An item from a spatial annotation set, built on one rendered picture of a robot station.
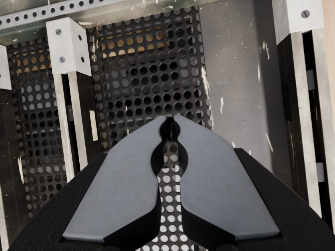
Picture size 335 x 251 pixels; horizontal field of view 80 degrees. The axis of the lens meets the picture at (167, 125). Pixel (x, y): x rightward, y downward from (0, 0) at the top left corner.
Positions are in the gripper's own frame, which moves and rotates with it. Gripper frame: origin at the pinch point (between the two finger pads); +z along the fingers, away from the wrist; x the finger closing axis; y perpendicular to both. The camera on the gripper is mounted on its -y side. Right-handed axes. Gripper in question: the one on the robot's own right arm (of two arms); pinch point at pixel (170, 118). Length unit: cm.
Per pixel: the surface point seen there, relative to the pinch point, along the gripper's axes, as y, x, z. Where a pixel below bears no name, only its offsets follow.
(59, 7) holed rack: -7, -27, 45
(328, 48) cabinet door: 4.4, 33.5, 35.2
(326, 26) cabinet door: 0, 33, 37
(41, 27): -3, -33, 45
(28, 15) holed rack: -6, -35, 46
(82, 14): -5.2, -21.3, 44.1
